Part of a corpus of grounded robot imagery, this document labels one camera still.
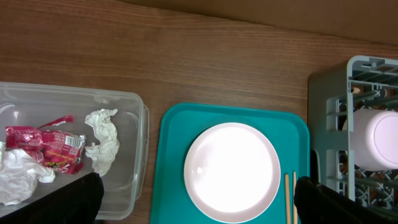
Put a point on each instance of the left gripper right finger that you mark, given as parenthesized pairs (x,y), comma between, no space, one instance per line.
(317,203)

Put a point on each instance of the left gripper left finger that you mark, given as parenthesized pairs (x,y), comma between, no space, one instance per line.
(76,203)

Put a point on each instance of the white paper napkin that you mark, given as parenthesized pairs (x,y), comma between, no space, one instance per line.
(103,154)

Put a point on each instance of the red snack wrapper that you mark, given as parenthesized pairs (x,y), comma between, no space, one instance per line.
(56,149)

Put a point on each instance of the white tissue paper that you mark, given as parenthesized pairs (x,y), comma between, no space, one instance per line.
(20,174)

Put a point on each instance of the large white plate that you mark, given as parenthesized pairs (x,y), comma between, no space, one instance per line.
(232,173)

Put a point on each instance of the small white bowl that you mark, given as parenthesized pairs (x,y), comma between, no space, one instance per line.
(374,139)

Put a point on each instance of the grey plastic dishwasher rack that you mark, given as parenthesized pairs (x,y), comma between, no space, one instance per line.
(331,105)

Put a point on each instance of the clear plastic waste bin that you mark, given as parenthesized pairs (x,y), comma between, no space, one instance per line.
(24,104)

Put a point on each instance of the small crumb in rack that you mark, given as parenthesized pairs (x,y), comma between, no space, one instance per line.
(355,90)

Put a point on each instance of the teal plastic serving tray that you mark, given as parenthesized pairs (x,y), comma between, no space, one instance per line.
(180,126)

